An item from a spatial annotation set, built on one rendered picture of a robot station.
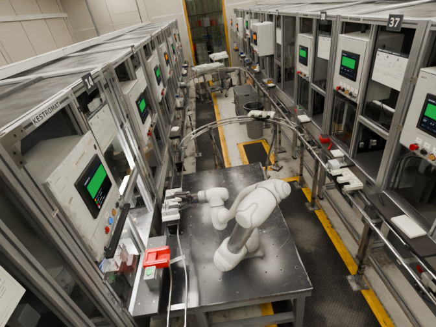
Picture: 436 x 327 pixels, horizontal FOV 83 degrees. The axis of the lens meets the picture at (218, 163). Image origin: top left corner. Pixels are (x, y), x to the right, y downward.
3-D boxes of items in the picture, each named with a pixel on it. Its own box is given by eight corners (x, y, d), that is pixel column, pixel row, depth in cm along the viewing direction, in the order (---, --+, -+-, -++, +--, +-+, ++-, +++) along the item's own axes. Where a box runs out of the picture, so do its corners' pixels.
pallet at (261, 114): (248, 120, 354) (247, 113, 348) (251, 116, 364) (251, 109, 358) (272, 122, 337) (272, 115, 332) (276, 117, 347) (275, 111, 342)
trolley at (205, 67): (202, 104, 674) (194, 67, 622) (195, 99, 719) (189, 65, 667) (230, 96, 696) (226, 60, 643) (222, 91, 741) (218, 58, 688)
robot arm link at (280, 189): (263, 175, 138) (248, 188, 131) (288, 171, 123) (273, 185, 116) (273, 194, 140) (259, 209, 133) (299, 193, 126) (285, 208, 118)
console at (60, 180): (106, 261, 110) (54, 180, 85) (43, 271, 110) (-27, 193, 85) (128, 199, 145) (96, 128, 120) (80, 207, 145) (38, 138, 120)
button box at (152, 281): (159, 289, 144) (153, 277, 138) (146, 291, 144) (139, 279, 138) (161, 276, 151) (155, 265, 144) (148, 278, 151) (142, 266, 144)
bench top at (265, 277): (313, 291, 157) (313, 288, 155) (150, 316, 158) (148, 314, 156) (260, 164, 283) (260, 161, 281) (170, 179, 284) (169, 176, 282)
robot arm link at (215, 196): (205, 189, 170) (207, 208, 169) (227, 185, 170) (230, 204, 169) (206, 189, 181) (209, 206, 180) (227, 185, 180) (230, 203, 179)
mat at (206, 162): (233, 174, 382) (233, 174, 382) (195, 180, 383) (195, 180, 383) (211, 80, 874) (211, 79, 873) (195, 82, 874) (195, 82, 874)
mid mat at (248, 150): (280, 168, 378) (280, 167, 378) (245, 174, 379) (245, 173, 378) (265, 139, 462) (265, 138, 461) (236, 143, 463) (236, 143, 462)
